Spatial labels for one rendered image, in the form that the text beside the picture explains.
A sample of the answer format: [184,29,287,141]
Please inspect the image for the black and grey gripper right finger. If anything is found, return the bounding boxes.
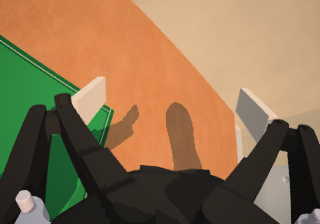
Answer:
[198,88,320,224]

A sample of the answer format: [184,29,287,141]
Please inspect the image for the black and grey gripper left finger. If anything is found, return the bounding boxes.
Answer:
[0,77,157,224]

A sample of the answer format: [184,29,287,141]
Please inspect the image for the green card cloth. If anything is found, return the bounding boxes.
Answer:
[0,44,107,222]

